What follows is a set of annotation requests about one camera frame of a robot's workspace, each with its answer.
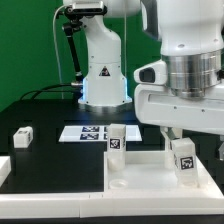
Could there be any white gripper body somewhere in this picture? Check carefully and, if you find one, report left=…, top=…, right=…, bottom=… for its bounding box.
left=134, top=60, right=224, bottom=135

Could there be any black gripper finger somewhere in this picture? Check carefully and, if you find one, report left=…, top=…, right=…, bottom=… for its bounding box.
left=218, top=142, right=224, bottom=161
left=160, top=127, right=183, bottom=150

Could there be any white square tabletop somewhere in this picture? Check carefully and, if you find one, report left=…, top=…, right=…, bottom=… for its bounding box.
left=104, top=151, right=210, bottom=190

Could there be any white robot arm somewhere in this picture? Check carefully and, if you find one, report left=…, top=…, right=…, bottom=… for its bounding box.
left=63, top=0, right=224, bottom=135

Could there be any white plate with fiducial tags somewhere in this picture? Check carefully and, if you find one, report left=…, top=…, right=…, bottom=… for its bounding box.
left=59, top=125, right=142, bottom=143

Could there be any white L-shaped obstacle wall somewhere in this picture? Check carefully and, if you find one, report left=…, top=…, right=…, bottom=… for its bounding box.
left=0, top=152, right=224, bottom=219

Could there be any grey camera on mount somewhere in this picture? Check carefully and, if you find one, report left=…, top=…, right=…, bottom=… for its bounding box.
left=72, top=0, right=104, bottom=10

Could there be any white cable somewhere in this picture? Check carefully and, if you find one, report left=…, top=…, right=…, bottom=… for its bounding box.
left=52, top=4, right=69, bottom=100

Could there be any black cable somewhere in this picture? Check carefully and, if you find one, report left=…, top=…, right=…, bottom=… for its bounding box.
left=19, top=83, right=84, bottom=101

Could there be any white wall piece left edge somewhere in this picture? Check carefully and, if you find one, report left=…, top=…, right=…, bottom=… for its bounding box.
left=0, top=156, right=11, bottom=187

